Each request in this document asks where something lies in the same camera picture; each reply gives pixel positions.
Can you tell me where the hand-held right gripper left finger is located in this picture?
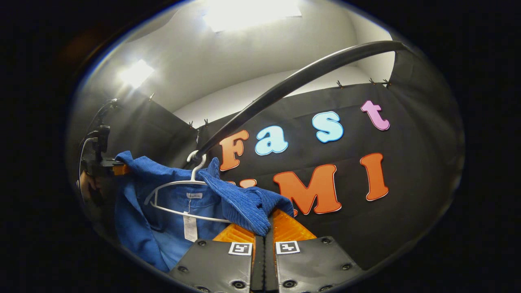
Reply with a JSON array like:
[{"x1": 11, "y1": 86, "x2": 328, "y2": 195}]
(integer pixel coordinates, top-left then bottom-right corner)
[{"x1": 168, "y1": 223, "x2": 265, "y2": 293}]

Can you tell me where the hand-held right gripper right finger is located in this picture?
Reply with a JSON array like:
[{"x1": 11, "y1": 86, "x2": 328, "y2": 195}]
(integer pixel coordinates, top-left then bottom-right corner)
[{"x1": 265, "y1": 208, "x2": 363, "y2": 293}]

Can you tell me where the blue corduroy jacket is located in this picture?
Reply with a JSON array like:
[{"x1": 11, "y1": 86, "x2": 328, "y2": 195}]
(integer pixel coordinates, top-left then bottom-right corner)
[{"x1": 114, "y1": 151, "x2": 294, "y2": 272}]

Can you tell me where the white plastic hanger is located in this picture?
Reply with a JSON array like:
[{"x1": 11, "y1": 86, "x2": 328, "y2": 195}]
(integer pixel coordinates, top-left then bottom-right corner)
[{"x1": 144, "y1": 150, "x2": 232, "y2": 224}]

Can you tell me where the black clothes rack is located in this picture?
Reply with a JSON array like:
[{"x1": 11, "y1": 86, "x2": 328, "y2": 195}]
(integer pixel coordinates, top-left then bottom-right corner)
[{"x1": 191, "y1": 40, "x2": 412, "y2": 163}]

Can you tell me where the ceiling light panel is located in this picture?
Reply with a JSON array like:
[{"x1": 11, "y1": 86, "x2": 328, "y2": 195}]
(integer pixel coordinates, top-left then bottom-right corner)
[
  {"x1": 203, "y1": 0, "x2": 302, "y2": 32},
  {"x1": 117, "y1": 59, "x2": 156, "y2": 89}
]

